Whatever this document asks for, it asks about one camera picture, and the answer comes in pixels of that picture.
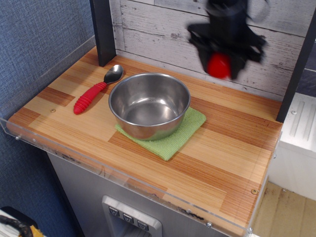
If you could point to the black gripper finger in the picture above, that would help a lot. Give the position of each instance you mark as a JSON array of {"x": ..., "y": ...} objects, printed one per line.
[
  {"x": 205, "y": 54},
  {"x": 238, "y": 62}
]

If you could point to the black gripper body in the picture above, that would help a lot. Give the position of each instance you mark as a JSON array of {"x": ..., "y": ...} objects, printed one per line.
[{"x": 228, "y": 34}]

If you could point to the red toy hotdog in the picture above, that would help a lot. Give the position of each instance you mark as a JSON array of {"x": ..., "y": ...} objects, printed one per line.
[{"x": 219, "y": 66}]

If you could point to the stainless steel bowl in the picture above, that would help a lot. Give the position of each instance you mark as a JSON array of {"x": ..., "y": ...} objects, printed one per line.
[{"x": 149, "y": 106}]

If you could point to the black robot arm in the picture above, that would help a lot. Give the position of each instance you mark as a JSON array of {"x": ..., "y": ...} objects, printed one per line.
[{"x": 226, "y": 7}]

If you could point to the green cloth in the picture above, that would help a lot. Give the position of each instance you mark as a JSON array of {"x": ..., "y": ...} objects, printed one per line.
[{"x": 167, "y": 147}]

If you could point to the white side cabinet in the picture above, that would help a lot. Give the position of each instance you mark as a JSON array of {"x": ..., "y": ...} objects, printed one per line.
[{"x": 293, "y": 165}]

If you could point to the grey toy fridge cabinet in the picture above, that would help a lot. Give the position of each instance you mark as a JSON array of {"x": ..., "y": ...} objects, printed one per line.
[{"x": 85, "y": 189}]

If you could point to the silver dispenser panel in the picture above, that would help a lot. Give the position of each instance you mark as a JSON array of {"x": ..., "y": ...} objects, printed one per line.
[{"x": 126, "y": 221}]

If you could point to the clear acrylic table guard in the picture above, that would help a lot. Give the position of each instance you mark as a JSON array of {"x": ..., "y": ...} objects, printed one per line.
[{"x": 215, "y": 177}]

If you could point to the yellow object at corner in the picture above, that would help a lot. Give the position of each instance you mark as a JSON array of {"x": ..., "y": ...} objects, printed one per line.
[{"x": 31, "y": 231}]

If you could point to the dark right frame post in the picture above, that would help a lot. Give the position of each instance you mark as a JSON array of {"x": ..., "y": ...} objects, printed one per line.
[{"x": 298, "y": 70}]

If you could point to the red handled metal spoon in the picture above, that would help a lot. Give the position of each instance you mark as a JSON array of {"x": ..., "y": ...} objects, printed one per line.
[{"x": 114, "y": 74}]

